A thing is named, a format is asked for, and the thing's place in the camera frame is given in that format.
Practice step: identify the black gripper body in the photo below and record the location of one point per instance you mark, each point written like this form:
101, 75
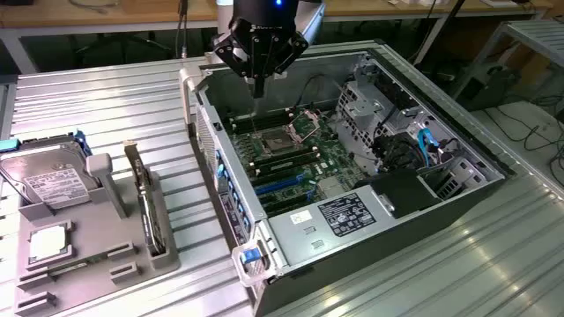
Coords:
265, 16

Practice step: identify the green graphics card with fan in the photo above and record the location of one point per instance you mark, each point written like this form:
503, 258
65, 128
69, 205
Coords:
147, 198

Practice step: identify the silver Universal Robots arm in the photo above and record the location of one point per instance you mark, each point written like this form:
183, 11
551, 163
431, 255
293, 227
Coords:
311, 20

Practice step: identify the thin locking lever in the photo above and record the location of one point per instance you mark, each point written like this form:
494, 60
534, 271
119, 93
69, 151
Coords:
255, 115

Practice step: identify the metal socket cover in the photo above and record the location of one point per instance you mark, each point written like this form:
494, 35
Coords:
309, 125

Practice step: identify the black tripod base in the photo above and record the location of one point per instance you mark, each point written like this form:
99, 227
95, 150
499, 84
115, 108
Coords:
123, 41

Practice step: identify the wooden desk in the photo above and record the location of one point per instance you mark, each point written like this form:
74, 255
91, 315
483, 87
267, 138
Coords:
133, 14

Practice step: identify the metal disk bay cage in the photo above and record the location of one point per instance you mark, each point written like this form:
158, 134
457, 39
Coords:
362, 112

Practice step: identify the CPU socket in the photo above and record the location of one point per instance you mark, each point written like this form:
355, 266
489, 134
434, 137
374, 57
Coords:
279, 142

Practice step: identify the green motherboard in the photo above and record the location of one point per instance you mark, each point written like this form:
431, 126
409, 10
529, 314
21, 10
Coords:
331, 158

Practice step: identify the installed RAM stick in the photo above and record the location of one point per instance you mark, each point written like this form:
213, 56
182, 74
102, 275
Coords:
287, 164

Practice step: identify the blue card retention clips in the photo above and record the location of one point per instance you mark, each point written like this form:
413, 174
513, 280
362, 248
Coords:
223, 173

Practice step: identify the blue expansion slot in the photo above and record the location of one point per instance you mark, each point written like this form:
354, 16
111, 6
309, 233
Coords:
279, 185

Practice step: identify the silver chipset heatsink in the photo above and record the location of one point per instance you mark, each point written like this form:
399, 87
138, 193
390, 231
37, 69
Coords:
333, 186

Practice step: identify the blue disk carrier tray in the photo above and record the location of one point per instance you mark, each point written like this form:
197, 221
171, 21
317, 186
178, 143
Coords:
83, 142

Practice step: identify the black box device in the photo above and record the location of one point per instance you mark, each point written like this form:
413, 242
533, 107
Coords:
490, 89

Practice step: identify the grey power supply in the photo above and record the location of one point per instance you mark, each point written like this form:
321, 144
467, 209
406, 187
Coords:
309, 237

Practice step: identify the silver hard disk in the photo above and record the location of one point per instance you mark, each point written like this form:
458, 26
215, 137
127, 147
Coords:
45, 178

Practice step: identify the blue case latch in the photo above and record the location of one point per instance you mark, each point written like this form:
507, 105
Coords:
249, 256

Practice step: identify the grey parts rack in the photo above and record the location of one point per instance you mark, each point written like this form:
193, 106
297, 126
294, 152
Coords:
97, 237

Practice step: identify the open PC case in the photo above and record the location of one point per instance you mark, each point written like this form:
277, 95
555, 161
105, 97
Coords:
441, 237

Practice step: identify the silver CPU chip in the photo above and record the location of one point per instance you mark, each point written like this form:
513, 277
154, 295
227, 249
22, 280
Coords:
49, 242

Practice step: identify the green RAM stick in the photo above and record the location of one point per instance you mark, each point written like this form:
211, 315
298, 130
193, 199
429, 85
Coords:
75, 265

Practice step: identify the metal slat frame table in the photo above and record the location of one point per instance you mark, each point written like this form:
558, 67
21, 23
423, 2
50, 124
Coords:
542, 36

